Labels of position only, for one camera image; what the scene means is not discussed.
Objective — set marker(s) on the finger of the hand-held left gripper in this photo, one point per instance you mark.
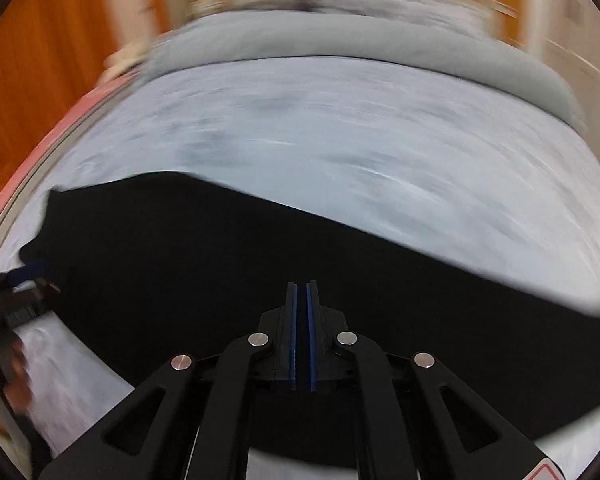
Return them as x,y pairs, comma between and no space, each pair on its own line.
36,266

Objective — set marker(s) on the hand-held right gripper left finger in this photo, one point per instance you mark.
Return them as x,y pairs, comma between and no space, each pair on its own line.
292,320

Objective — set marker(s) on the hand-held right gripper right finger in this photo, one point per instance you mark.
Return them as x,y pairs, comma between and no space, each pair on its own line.
311,320

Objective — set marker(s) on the black pants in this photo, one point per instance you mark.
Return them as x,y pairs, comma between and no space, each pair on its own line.
180,260

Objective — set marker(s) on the person's left hand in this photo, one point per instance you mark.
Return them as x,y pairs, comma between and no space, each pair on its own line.
12,390

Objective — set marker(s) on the butterfly printed bed sheet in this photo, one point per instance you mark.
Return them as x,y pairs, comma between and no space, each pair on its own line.
330,135

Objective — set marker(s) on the grey pillow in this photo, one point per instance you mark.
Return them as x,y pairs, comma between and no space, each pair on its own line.
330,35

